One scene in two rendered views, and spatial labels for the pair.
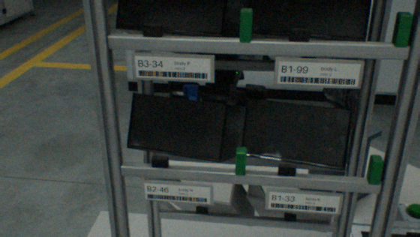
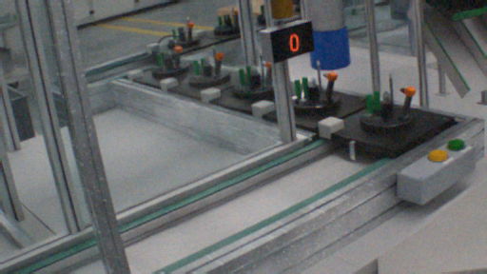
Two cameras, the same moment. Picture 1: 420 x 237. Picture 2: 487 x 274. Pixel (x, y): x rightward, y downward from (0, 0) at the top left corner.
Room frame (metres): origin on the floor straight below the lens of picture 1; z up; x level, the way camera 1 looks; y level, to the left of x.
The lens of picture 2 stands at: (1.45, -1.66, 1.52)
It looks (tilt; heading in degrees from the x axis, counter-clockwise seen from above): 19 degrees down; 133
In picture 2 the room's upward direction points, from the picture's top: 7 degrees counter-clockwise
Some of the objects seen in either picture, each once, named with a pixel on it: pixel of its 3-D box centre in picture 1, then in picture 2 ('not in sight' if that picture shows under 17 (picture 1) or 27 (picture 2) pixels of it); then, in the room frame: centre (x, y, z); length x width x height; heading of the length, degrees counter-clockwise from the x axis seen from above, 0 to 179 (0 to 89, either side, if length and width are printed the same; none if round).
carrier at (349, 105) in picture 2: not in sight; (313, 90); (0.36, -0.40, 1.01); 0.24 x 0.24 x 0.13; 83
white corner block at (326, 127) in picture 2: not in sight; (331, 128); (0.50, -0.52, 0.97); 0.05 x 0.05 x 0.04; 83
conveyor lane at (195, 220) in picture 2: not in sight; (292, 189); (0.55, -0.73, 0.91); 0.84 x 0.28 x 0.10; 83
